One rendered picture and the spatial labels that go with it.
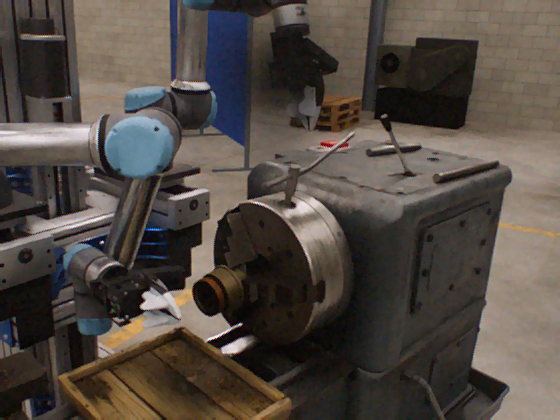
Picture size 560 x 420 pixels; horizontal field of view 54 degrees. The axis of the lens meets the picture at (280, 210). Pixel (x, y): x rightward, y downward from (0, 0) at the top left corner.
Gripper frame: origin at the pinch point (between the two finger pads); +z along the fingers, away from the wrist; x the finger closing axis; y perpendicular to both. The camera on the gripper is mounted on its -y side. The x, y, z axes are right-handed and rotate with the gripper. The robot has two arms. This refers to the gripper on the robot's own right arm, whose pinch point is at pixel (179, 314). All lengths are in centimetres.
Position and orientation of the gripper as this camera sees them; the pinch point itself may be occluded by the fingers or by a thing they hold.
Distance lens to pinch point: 101.5
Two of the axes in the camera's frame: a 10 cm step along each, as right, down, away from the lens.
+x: 0.3, -9.5, -3.2
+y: -7.1, 2.1, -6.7
